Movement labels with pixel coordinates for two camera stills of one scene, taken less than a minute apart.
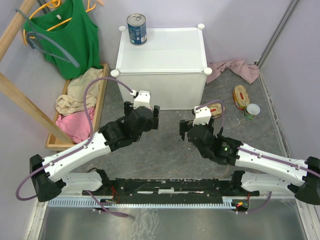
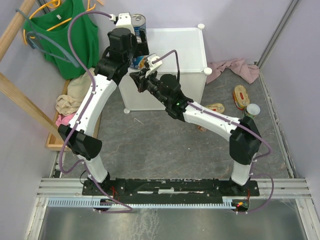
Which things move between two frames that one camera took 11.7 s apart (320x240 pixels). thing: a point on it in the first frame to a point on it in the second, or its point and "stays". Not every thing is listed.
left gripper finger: [156, 117] to [143, 36]
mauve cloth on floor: [249, 70] stays
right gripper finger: [211, 122] to [153, 75]
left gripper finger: [128, 107] to [131, 58]
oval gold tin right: [241, 97] stays
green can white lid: [252, 109] stays
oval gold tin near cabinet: [216, 109] stays
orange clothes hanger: [54, 4] stays
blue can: [137, 26] stays
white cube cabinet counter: [171, 65] stays
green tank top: [70, 27] stays
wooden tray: [52, 143] stays
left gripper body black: [151, 124] to [138, 49]
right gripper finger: [184, 125] to [138, 81]
